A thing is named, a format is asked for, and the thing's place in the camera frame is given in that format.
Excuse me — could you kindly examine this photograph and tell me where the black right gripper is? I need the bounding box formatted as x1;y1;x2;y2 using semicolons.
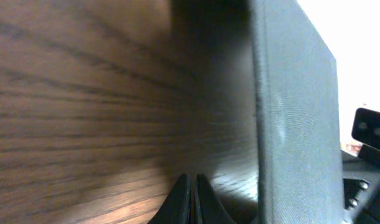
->
343;108;380;224

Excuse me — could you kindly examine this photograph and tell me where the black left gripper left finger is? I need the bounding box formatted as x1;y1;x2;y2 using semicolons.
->
148;174;191;224

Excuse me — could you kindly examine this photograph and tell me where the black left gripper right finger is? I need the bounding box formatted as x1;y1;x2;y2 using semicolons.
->
195;174;235;224

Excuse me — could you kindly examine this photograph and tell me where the dark green gift box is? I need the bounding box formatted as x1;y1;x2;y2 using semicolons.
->
249;0;344;223

